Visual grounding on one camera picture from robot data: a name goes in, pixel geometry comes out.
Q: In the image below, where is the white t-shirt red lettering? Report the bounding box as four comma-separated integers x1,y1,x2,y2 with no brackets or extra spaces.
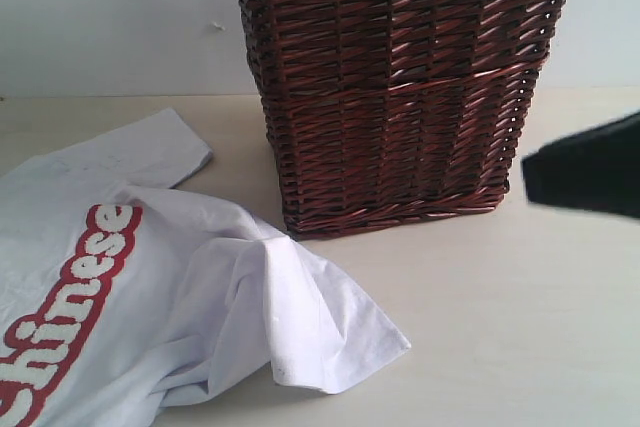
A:
1,109,410,426

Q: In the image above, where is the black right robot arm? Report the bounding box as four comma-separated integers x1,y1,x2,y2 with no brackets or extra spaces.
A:
521,113,639,220

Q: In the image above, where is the brown wicker basket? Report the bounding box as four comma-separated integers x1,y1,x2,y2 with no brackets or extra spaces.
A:
239,0,565,239

